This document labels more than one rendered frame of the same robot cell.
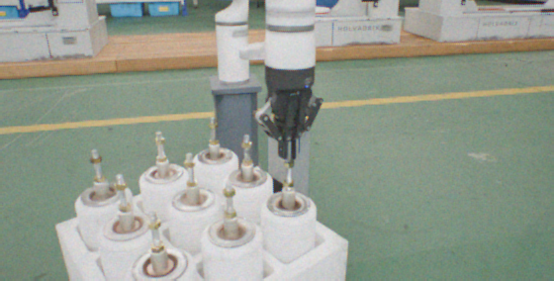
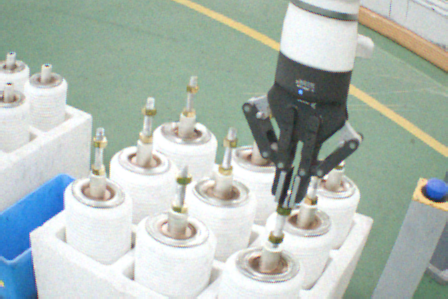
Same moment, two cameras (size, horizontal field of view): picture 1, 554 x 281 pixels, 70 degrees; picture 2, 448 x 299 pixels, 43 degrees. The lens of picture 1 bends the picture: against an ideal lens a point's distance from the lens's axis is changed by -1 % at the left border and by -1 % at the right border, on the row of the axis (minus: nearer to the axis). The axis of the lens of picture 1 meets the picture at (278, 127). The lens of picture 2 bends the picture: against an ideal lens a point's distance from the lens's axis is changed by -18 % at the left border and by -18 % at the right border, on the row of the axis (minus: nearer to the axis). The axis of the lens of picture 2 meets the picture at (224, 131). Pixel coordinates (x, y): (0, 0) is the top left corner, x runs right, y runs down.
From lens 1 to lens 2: 0.57 m
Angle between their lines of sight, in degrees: 57
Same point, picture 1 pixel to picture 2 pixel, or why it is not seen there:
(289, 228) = (228, 279)
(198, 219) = (192, 207)
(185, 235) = not seen: hidden behind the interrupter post
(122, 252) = (113, 173)
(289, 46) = (289, 21)
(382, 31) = not seen: outside the picture
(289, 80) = (280, 69)
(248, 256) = (153, 255)
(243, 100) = not seen: outside the picture
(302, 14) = not seen: outside the picture
